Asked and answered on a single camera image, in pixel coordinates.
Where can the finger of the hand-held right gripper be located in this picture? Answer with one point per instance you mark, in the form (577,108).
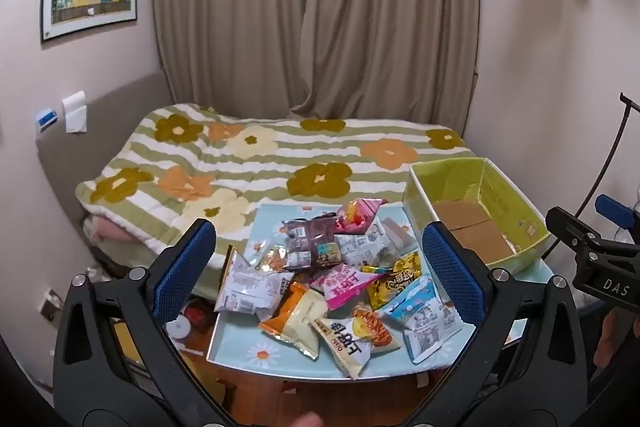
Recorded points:
(612,210)
(570,227)

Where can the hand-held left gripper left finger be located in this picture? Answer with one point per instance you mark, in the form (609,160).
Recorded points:
(186,267)

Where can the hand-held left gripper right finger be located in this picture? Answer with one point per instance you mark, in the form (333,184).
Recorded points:
(452,279)

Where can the yellow snack packet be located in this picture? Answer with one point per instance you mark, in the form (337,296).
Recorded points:
(395,282)

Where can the green cardboard box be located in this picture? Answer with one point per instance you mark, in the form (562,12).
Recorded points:
(500,197)

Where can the mauve snack packet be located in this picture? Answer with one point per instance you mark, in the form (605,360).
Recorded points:
(307,234)

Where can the person's right hand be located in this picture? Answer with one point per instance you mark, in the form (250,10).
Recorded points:
(609,339)

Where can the person's left hand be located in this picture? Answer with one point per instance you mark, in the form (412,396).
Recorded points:
(306,420)

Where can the red item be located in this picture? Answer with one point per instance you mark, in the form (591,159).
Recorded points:
(200,313)

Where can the blue white snack packet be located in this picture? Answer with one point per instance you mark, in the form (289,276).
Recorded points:
(425,319)

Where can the white round lid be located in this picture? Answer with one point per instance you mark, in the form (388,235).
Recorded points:
(177,328)

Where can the grey white snack packet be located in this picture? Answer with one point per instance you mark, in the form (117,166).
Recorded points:
(247,284)

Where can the brown wafer packet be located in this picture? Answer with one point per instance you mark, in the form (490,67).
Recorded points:
(397,232)

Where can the black stand rod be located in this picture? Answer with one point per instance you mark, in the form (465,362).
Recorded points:
(617,132)

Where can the small orange silver snack packet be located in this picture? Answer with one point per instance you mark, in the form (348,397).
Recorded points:
(272,259)

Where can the pink bedding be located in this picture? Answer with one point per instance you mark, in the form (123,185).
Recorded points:
(107,229)

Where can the blue floral tablecloth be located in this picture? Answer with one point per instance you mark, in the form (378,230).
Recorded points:
(240,342)

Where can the white printed snack packet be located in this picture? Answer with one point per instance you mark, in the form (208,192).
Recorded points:
(362,249)

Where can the pink white snack packet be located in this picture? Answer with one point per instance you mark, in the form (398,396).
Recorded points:
(345,286)

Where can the cream chip snack packet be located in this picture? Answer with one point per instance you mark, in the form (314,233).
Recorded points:
(350,339)

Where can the orange white snack packet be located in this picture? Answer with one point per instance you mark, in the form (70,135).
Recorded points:
(292,324)

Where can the small cartoon snack packet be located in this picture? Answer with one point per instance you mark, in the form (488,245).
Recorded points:
(328,253)

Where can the floral striped blanket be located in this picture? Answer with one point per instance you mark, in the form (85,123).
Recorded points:
(280,157)

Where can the grey bed headboard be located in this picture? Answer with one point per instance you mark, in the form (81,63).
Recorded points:
(100,122)

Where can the white tissue sheet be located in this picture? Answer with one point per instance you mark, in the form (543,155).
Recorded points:
(75,112)

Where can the beige curtain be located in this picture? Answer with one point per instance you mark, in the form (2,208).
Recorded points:
(315,7)

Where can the wall socket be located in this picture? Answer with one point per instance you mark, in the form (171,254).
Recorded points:
(48,303)

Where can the blue white wall tag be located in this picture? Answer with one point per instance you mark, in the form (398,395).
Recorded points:
(47,117)

